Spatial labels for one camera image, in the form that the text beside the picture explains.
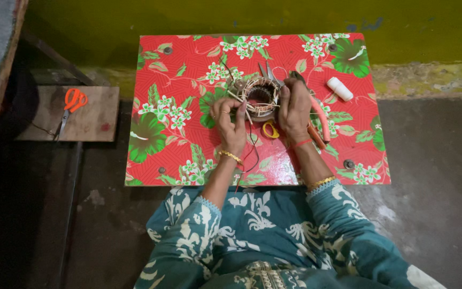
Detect person's right hand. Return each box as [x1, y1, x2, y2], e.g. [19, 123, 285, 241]
[278, 77, 314, 145]

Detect person's left hand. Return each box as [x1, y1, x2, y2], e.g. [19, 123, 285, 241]
[210, 98, 248, 157]

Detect thin cream stick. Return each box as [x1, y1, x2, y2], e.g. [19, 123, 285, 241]
[226, 90, 253, 125]

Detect motor stator with copper winding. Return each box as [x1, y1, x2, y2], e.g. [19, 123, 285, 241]
[241, 77, 282, 123]

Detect table with red floral cover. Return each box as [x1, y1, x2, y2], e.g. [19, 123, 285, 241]
[125, 33, 391, 188]

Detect white thread spool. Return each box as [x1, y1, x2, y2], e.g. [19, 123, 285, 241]
[326, 77, 354, 102]

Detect grey metal scissors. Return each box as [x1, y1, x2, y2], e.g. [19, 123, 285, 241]
[258, 60, 286, 87]

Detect teal white patterned dress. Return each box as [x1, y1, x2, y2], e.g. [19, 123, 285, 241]
[133, 178, 449, 289]

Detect gold bracelet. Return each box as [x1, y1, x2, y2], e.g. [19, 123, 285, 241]
[307, 176, 337, 192]
[218, 149, 244, 165]

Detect pink handled pliers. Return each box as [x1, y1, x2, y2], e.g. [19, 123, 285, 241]
[289, 71, 332, 150]

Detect black wire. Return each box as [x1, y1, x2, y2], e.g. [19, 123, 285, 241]
[241, 122, 260, 174]

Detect red wire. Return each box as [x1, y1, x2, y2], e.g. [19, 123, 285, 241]
[234, 136, 256, 195]

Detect orange handled scissors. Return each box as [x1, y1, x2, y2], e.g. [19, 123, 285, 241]
[54, 88, 89, 141]

